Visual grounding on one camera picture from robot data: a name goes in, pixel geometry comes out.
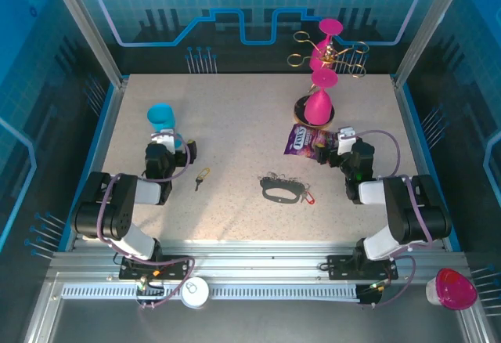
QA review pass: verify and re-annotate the aluminium side rail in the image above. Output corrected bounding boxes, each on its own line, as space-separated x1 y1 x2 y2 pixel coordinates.
391 78 459 252
64 78 130 252

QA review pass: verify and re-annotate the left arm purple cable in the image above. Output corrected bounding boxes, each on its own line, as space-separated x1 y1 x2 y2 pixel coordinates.
96 131 196 309

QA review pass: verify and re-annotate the gold wire glass rack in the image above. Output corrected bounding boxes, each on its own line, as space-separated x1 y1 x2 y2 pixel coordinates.
287 31 369 131

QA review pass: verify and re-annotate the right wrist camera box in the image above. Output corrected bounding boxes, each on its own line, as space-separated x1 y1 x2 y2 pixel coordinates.
336 126 359 155

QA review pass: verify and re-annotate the aluminium frame post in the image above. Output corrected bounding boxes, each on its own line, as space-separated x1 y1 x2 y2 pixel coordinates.
392 0 465 88
45 0 129 88

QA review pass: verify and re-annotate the aluminium front beam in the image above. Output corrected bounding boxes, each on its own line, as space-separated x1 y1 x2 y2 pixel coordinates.
49 240 470 281

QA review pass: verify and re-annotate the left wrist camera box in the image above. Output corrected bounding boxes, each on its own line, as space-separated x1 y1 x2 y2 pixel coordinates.
150 130 178 153

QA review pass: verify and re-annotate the slotted cable duct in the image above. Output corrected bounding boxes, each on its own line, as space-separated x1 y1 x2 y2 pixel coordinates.
62 283 361 301

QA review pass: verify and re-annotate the blue plastic goblet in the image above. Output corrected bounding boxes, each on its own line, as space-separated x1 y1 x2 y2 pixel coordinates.
146 103 184 152

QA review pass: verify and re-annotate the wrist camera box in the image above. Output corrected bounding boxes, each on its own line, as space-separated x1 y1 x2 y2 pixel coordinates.
150 130 178 153
336 126 359 155

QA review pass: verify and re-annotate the purple candy bag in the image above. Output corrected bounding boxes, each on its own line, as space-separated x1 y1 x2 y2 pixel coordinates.
283 123 340 160

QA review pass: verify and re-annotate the key with yellow clip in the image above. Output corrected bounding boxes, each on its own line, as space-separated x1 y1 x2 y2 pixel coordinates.
194 167 211 192

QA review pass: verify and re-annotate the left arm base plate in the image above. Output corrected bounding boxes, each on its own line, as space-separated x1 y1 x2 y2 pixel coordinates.
119 255 196 281

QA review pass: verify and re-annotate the pink goblet hanging on rack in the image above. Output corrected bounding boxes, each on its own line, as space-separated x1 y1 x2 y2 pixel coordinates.
311 17 344 70

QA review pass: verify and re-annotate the pink and white cup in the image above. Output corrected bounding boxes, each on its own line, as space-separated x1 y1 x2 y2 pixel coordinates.
425 267 478 312

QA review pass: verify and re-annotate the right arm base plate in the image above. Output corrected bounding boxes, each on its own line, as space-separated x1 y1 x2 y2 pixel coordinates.
326 255 399 281

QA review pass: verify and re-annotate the pink goblet upside down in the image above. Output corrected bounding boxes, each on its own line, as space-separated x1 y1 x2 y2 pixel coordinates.
303 68 340 125

